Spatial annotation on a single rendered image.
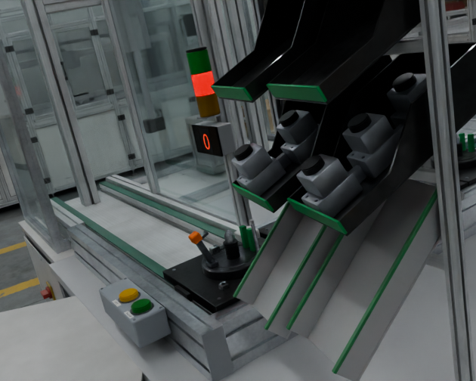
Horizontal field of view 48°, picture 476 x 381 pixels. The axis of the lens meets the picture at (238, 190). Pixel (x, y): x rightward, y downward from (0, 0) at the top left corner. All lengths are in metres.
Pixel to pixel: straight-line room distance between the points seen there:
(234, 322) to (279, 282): 0.13
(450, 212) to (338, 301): 0.22
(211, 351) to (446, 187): 0.51
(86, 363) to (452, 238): 0.78
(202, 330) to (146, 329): 0.15
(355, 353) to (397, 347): 0.31
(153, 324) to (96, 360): 0.17
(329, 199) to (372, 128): 0.11
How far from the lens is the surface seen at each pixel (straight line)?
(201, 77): 1.26
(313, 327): 0.84
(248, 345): 1.03
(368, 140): 0.70
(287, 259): 0.92
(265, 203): 0.76
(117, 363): 1.16
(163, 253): 1.46
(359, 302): 0.79
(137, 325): 1.07
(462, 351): 0.80
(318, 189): 0.67
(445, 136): 0.67
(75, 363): 1.22
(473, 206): 1.40
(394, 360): 1.00
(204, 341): 0.97
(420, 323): 1.09
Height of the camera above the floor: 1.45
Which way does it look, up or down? 17 degrees down
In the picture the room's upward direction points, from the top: 12 degrees counter-clockwise
